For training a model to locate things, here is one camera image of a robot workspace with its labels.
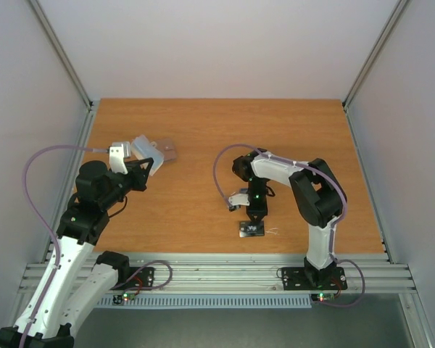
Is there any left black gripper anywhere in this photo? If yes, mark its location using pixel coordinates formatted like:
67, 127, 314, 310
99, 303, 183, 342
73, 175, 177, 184
100, 157, 153, 210

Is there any black VIP credit card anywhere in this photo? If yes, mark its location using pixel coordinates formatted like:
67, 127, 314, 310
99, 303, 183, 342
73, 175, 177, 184
239, 221, 265, 238

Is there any beige card holder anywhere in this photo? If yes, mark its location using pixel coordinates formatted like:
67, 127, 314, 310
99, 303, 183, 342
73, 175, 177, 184
130, 135, 165, 176

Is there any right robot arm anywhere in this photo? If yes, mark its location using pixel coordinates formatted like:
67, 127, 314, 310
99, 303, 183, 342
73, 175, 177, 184
228, 149, 347, 288

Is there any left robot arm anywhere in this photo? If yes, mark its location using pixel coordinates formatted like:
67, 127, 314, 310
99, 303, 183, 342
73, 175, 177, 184
0, 158, 154, 347

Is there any brown card holder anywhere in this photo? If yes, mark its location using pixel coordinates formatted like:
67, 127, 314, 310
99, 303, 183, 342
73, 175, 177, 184
156, 138, 178, 162

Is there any right circuit board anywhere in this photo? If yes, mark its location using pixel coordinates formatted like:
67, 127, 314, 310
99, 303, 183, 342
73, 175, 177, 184
311, 292, 339, 302

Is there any circuit board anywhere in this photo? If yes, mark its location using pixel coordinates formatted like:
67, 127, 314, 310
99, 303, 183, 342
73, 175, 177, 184
311, 292, 339, 302
112, 293, 136, 305

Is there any left circuit board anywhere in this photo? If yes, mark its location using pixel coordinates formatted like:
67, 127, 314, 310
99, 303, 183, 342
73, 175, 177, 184
112, 293, 136, 305

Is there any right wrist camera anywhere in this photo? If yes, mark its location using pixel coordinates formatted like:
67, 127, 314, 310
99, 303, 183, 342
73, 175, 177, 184
228, 193, 250, 212

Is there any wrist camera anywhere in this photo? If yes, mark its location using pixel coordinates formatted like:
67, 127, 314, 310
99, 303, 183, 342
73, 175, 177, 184
228, 193, 250, 212
108, 141, 131, 175

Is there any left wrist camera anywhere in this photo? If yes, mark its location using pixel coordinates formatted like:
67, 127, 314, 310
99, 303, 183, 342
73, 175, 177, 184
108, 141, 131, 175

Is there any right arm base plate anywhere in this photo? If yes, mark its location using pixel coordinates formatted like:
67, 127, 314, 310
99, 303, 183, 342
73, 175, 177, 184
278, 266, 348, 291

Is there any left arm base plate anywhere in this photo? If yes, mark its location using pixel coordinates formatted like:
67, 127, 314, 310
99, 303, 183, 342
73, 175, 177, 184
113, 267, 155, 291

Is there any aluminium rail frame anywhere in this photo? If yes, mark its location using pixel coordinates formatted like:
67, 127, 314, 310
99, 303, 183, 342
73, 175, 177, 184
18, 252, 418, 294

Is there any grey slotted cable duct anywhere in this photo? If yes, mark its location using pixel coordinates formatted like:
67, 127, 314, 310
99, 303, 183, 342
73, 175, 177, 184
95, 294, 311, 310

